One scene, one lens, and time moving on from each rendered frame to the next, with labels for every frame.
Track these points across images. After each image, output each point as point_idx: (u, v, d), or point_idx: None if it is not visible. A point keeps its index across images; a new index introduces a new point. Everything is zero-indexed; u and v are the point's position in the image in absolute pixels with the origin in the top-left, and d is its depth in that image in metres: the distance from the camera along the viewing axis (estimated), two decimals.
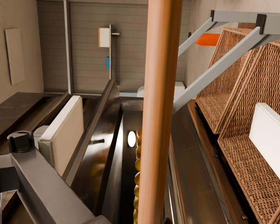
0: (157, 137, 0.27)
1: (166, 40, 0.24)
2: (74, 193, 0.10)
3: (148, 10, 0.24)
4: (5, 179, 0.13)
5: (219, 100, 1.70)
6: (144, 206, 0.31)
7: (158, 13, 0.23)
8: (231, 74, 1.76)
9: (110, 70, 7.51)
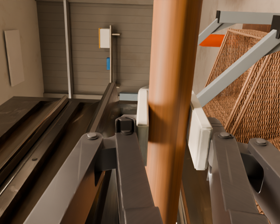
0: (165, 183, 0.20)
1: (179, 57, 0.17)
2: (148, 180, 0.11)
3: (154, 15, 0.17)
4: (113, 158, 0.15)
5: (223, 104, 1.62)
6: None
7: (168, 18, 0.16)
8: None
9: (110, 71, 7.44)
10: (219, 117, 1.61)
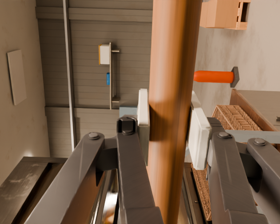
0: (166, 184, 0.20)
1: (179, 57, 0.17)
2: (149, 180, 0.11)
3: (153, 16, 0.17)
4: (114, 158, 0.15)
5: None
6: None
7: (168, 19, 0.16)
8: None
9: (110, 86, 7.62)
10: None
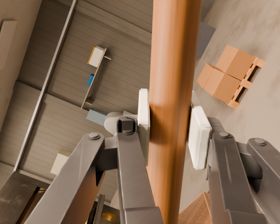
0: (166, 184, 0.20)
1: (179, 57, 0.17)
2: (149, 180, 0.11)
3: (154, 16, 0.17)
4: (114, 158, 0.15)
5: None
6: None
7: (168, 19, 0.16)
8: (195, 222, 2.15)
9: (89, 88, 7.63)
10: None
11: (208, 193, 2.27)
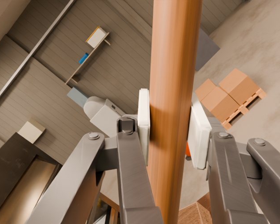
0: (166, 184, 0.20)
1: (179, 58, 0.17)
2: (149, 180, 0.11)
3: (154, 17, 0.17)
4: (114, 158, 0.15)
5: None
6: None
7: (168, 21, 0.16)
8: None
9: (80, 66, 7.42)
10: None
11: None
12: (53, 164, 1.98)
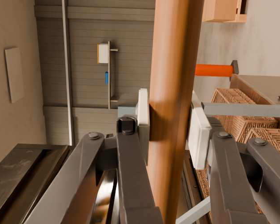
0: (165, 184, 0.20)
1: (180, 57, 0.17)
2: (149, 180, 0.11)
3: (155, 15, 0.17)
4: (114, 158, 0.15)
5: None
6: None
7: (170, 19, 0.16)
8: (224, 130, 1.82)
9: (108, 85, 7.58)
10: None
11: None
12: (62, 148, 1.90)
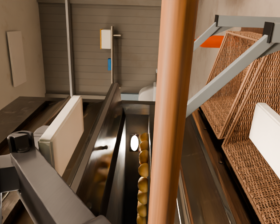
0: (169, 151, 0.26)
1: (180, 51, 0.22)
2: (74, 193, 0.10)
3: (161, 20, 0.22)
4: (5, 179, 0.13)
5: (222, 104, 1.68)
6: (154, 222, 0.30)
7: (172, 23, 0.22)
8: (234, 78, 1.74)
9: (111, 71, 7.51)
10: None
11: (238, 45, 1.85)
12: None
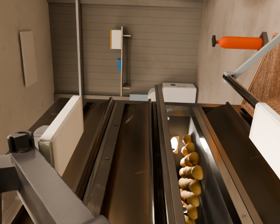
0: None
1: None
2: (74, 193, 0.10)
3: None
4: (5, 179, 0.13)
5: None
6: None
7: None
8: (278, 80, 1.74)
9: (121, 72, 7.50)
10: None
11: None
12: (106, 101, 1.83)
